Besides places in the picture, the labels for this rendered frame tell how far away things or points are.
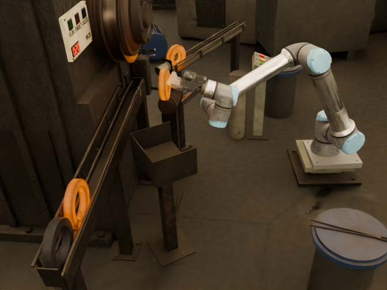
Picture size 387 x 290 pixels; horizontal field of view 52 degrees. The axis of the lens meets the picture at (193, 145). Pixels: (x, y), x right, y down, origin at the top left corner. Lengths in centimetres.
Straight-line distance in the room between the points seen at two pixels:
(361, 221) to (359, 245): 14
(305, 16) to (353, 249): 283
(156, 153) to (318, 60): 93
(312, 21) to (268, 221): 238
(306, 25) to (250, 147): 167
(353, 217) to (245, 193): 87
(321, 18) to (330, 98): 205
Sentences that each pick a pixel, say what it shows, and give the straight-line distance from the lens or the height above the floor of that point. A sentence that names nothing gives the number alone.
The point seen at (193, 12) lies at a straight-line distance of 486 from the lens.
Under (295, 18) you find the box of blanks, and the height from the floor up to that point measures 50.
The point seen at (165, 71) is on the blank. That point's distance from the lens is 194.
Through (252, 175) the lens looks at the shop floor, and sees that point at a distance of 269.
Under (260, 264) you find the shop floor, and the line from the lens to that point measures 217.
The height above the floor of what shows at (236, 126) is 12.
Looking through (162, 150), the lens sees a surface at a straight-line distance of 188.
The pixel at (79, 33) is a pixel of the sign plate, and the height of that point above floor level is 114.
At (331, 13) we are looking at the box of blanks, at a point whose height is 52.
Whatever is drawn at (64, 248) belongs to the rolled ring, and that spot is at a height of 60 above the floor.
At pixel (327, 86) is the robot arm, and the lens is 221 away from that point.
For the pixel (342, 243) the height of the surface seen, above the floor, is 43.
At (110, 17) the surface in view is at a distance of 189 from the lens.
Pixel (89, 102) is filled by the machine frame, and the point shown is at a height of 87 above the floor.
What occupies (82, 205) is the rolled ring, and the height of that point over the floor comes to 63.
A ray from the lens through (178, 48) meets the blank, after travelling 261.
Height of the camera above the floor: 168
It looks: 34 degrees down
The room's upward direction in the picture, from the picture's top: 3 degrees counter-clockwise
